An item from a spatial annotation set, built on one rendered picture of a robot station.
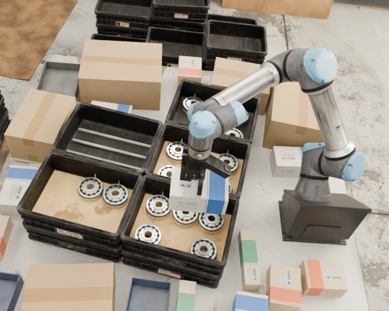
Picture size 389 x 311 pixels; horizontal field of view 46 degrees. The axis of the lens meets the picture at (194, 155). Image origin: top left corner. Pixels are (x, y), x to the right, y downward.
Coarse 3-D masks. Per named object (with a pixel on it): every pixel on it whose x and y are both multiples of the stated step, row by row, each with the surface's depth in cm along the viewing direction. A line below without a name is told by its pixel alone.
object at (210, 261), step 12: (144, 180) 181; (156, 180) 181; (168, 180) 182; (132, 204) 174; (132, 240) 164; (228, 240) 168; (168, 252) 164; (180, 252) 163; (228, 252) 164; (216, 264) 162
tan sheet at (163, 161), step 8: (168, 144) 206; (160, 160) 200; (168, 160) 201; (240, 160) 205; (160, 168) 197; (240, 168) 202; (168, 176) 195; (232, 176) 198; (232, 184) 196; (232, 192) 193
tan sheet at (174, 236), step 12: (144, 204) 185; (144, 216) 182; (228, 216) 186; (132, 228) 178; (168, 228) 180; (180, 228) 180; (192, 228) 181; (168, 240) 176; (180, 240) 177; (192, 240) 177; (216, 240) 178; (204, 252) 175
